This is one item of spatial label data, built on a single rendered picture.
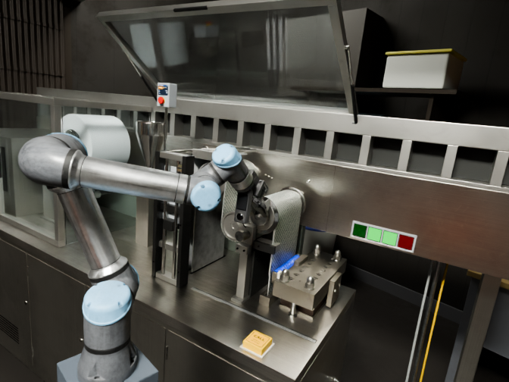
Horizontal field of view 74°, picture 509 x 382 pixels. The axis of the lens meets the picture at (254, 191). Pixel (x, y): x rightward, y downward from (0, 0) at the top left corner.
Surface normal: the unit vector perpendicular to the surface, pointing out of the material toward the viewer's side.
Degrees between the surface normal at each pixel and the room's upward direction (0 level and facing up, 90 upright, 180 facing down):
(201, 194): 90
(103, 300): 7
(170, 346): 90
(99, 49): 90
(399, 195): 90
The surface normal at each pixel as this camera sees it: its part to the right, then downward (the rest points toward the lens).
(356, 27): -0.70, 0.09
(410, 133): -0.51, 0.15
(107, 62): 0.70, 0.22
